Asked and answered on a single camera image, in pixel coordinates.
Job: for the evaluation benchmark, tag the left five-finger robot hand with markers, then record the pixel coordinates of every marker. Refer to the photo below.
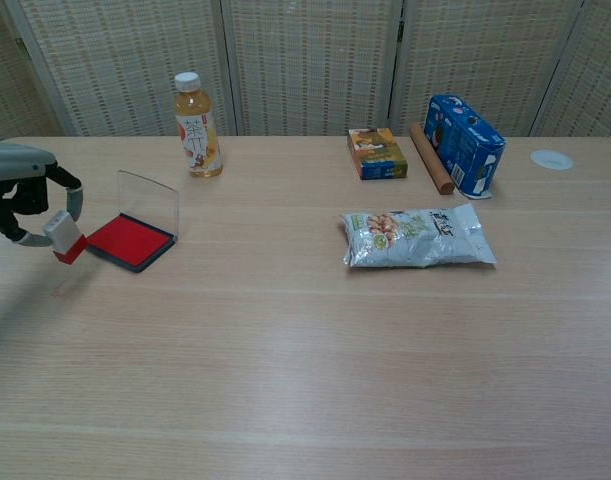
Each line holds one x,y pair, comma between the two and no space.
15,165

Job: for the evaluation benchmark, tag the white red stamp block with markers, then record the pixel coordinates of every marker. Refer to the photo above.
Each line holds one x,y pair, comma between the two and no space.
62,232

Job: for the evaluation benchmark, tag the woven folding screen panel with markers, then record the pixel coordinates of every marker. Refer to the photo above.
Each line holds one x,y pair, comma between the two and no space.
595,75
5,65
310,65
125,65
485,55

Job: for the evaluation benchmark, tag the red ink pad clear lid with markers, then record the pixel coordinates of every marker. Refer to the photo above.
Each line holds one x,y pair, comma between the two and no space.
130,242

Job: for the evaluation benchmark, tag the yellow tea drink bottle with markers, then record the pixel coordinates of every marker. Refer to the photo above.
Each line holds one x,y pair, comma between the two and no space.
197,140

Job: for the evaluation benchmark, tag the orange blue snack box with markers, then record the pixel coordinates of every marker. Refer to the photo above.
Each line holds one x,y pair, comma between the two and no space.
377,152

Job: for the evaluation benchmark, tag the silver nut snack bag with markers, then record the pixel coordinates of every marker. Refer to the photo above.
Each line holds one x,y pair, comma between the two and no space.
415,240

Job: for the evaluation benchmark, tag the wooden rolling pin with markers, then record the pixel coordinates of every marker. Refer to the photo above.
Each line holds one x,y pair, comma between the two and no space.
432,162

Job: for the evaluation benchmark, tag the blue cookie box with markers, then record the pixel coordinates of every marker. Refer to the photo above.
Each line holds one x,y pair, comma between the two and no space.
467,145

